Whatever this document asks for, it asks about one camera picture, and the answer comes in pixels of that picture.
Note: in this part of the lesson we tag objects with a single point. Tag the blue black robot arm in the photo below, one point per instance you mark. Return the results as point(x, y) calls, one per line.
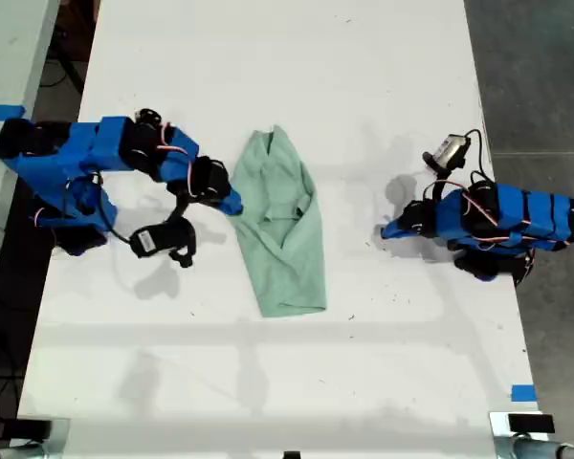
point(507, 215)
point(91, 153)

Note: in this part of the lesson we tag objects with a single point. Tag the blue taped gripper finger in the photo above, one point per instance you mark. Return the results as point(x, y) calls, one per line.
point(234, 198)
point(396, 233)
point(394, 225)
point(229, 209)

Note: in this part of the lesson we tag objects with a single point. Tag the long blue tape strip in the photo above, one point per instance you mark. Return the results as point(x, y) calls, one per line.
point(2, 112)

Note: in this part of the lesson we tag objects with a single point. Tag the grey camera box on stalk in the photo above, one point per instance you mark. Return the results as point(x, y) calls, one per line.
point(447, 150)

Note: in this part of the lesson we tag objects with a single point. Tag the grey side table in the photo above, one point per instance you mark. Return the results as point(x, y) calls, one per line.
point(5, 57)

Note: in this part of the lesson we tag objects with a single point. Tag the black camera box on stalk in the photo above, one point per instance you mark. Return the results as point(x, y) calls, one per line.
point(160, 239)

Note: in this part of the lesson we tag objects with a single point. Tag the black box on grey plate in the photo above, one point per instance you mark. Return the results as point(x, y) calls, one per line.
point(28, 429)

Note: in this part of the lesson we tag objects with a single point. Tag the short blue tape strip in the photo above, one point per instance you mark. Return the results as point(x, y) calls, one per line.
point(524, 393)

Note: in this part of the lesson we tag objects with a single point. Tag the small black clamp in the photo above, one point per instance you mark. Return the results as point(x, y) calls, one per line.
point(292, 455)

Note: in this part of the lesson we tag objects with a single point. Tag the pale green t-shirt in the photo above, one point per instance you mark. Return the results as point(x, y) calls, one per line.
point(287, 258)

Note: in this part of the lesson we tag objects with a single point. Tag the black box on white plate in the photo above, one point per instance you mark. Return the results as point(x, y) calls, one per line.
point(531, 423)

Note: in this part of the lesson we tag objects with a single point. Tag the grey metal pipe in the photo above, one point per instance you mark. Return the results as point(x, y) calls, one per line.
point(545, 449)
point(9, 452)

